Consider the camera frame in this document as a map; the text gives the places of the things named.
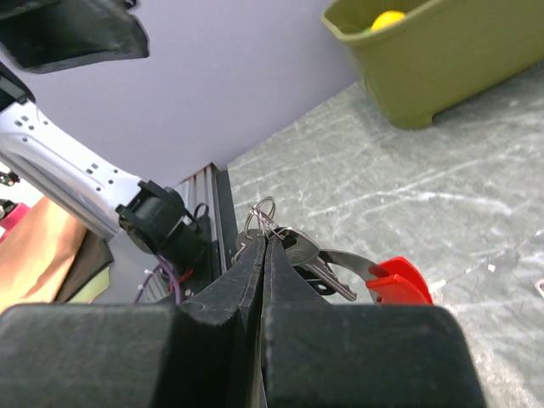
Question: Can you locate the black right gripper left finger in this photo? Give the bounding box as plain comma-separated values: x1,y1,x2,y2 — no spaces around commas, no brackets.
1,238,266,407

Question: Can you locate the yellow lemon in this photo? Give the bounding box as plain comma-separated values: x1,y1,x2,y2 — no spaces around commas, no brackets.
370,10,405,31

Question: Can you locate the brown paper bag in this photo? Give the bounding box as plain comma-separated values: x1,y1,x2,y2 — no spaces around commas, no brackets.
1,198,113,310

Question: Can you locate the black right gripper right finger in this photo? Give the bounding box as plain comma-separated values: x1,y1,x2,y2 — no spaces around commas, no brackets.
263,239,486,407

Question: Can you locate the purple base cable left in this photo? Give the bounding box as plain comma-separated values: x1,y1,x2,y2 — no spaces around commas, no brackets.
133,254,188,305

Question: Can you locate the olive green plastic bin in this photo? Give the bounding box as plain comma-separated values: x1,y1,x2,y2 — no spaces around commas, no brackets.
321,0,543,129

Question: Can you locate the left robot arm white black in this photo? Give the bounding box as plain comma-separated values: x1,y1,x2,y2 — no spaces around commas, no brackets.
1,1,206,269

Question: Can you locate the aluminium extrusion rail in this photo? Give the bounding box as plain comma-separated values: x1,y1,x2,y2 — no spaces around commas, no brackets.
175,164,238,278

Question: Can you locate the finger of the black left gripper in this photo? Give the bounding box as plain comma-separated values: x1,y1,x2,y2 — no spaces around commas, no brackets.
1,0,150,74

